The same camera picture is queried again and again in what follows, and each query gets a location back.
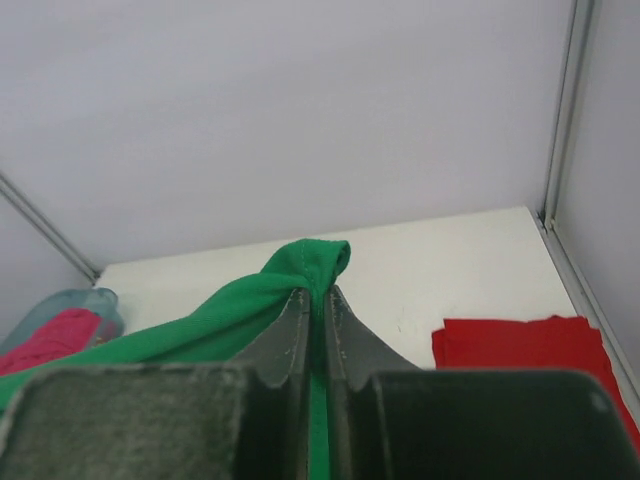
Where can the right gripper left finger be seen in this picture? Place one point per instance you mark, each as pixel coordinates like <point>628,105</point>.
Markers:
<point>246,418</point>

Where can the right corner aluminium post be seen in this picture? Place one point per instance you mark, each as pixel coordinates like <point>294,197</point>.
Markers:
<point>592,196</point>

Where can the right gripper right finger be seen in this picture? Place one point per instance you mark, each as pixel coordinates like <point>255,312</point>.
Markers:
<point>389,419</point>

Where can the green t shirt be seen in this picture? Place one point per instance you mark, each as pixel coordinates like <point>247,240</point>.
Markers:
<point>226,323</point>

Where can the corner aluminium post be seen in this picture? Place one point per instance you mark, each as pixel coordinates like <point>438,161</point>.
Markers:
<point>33,215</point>
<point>592,196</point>

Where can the pink t shirt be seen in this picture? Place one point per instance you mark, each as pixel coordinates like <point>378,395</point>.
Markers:
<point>67,333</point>

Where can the blue plastic bin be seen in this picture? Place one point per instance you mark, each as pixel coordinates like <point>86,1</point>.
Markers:
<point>101,301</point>

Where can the folded red t shirt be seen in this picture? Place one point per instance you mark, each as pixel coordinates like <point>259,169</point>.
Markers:
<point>555,342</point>

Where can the left corner aluminium post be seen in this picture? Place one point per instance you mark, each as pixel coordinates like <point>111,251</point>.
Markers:
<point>33,215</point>

